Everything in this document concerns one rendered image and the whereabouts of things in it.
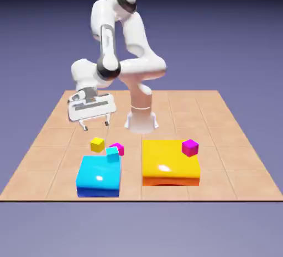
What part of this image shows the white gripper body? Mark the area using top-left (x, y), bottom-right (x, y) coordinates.
top-left (67, 93), bottom-right (117, 122)

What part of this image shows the small yellow cube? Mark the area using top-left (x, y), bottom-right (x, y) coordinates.
top-left (90, 137), bottom-right (106, 153)

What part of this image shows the small magenta cube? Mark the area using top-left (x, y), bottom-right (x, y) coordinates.
top-left (109, 142), bottom-right (125, 157)
top-left (181, 138), bottom-right (200, 158)

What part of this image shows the small cyan cube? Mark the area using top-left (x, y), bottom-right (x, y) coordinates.
top-left (105, 146), bottom-right (120, 163)

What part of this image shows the large cyan box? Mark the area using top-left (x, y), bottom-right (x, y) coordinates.
top-left (75, 155), bottom-right (122, 198)

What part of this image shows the large yellow box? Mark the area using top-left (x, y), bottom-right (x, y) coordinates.
top-left (141, 139), bottom-right (201, 187)

